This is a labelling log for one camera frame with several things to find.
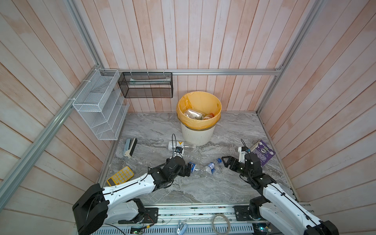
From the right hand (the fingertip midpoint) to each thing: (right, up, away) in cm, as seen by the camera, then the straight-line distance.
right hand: (226, 159), depth 85 cm
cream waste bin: (-16, +12, +6) cm, 21 cm away
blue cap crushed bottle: (-9, -5, -1) cm, 11 cm away
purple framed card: (+28, +2, +10) cm, 30 cm away
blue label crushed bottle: (-20, -4, 0) cm, 20 cm away
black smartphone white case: (-62, +6, +11) cm, 63 cm away
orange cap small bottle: (-7, +26, +10) cm, 29 cm away
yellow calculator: (-63, -11, +1) cm, 64 cm away
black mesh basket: (-53, +50, +19) cm, 75 cm away
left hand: (-25, -3, -3) cm, 26 cm away
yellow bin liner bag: (-11, +36, +12) cm, 40 cm away
